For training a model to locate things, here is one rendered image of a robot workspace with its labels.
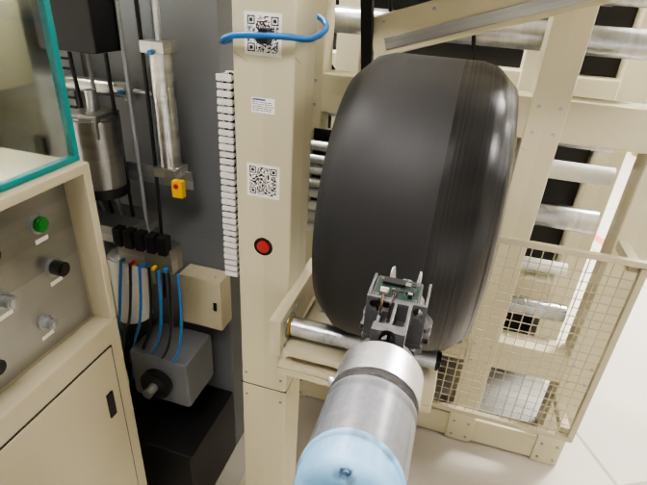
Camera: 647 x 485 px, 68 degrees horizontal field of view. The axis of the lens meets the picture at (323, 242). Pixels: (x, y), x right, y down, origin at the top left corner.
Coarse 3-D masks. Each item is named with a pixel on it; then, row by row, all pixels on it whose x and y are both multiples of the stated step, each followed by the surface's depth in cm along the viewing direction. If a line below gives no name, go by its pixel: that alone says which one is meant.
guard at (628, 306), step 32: (576, 256) 131; (608, 256) 129; (640, 288) 130; (512, 320) 147; (544, 320) 143; (448, 352) 159; (512, 352) 152; (544, 352) 148; (608, 352) 141; (480, 384) 160; (576, 384) 150; (480, 416) 166; (576, 416) 155
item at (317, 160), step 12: (312, 132) 149; (324, 132) 149; (312, 144) 139; (324, 144) 138; (312, 156) 140; (324, 156) 139; (312, 168) 142; (312, 180) 143; (312, 192) 146; (312, 204) 147; (312, 216) 150; (312, 228) 150
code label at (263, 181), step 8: (248, 168) 102; (256, 168) 102; (264, 168) 101; (272, 168) 100; (248, 176) 103; (256, 176) 102; (264, 176) 102; (272, 176) 101; (248, 184) 104; (256, 184) 103; (264, 184) 103; (272, 184) 102; (248, 192) 105; (256, 192) 104; (264, 192) 104; (272, 192) 103
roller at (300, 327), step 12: (300, 324) 108; (312, 324) 108; (324, 324) 108; (300, 336) 109; (312, 336) 108; (324, 336) 107; (336, 336) 106; (348, 336) 106; (360, 336) 106; (348, 348) 107; (420, 360) 102; (432, 360) 101
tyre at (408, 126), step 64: (384, 64) 85; (448, 64) 85; (384, 128) 77; (448, 128) 75; (512, 128) 78; (320, 192) 82; (384, 192) 75; (448, 192) 73; (320, 256) 84; (384, 256) 78; (448, 256) 75; (448, 320) 81
